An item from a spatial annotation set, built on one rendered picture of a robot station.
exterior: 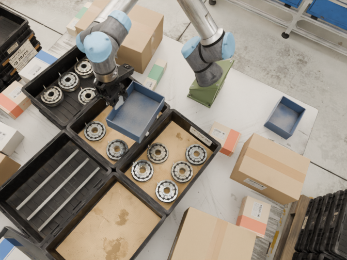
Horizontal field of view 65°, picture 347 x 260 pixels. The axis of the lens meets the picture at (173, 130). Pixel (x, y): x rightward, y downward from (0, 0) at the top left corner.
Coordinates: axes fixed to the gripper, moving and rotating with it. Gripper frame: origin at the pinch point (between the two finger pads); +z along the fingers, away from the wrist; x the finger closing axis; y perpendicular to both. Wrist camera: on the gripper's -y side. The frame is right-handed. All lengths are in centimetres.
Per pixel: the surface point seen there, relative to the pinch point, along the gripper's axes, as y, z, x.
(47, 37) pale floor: -65, 102, -145
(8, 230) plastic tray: 66, 40, -24
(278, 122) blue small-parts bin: -54, 46, 65
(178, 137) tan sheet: -9.6, 30.3, 22.3
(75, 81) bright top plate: -7.7, 23.3, -37.4
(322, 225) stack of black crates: -22, 79, 118
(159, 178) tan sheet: 12.4, 30.6, 24.7
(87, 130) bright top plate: 11.1, 24.8, -16.1
